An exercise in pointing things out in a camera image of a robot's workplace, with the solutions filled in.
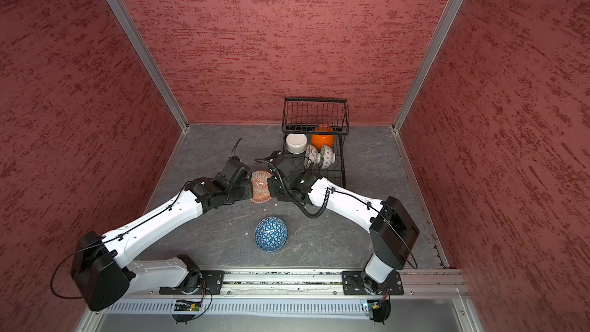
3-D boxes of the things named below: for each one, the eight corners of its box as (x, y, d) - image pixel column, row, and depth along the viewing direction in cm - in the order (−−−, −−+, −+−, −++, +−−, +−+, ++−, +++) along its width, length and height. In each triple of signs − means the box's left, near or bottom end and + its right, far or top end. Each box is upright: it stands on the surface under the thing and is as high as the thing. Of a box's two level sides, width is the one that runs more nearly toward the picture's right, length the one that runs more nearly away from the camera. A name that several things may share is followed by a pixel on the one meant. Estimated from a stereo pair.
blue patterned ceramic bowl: (256, 252, 82) (253, 247, 76) (259, 223, 89) (257, 216, 83) (287, 252, 82) (286, 247, 76) (288, 223, 89) (287, 216, 83)
